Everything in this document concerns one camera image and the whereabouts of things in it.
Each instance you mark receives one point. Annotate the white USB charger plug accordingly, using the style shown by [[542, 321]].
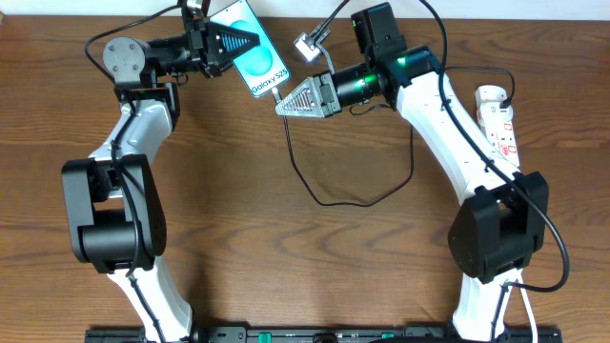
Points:
[[491, 93]]

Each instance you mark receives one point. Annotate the black mounting rail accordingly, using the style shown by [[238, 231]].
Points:
[[417, 333]]

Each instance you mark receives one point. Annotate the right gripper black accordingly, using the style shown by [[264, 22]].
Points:
[[315, 85]]

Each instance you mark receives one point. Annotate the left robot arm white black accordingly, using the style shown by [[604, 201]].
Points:
[[116, 220]]

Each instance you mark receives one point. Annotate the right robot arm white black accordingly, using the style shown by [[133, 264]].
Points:
[[502, 217]]

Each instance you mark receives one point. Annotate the white power strip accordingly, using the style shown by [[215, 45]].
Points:
[[496, 123]]

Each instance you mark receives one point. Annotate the Samsung Galaxy smartphone teal screen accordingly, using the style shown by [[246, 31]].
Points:
[[261, 67]]

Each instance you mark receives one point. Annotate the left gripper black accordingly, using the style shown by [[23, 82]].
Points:
[[206, 52]]

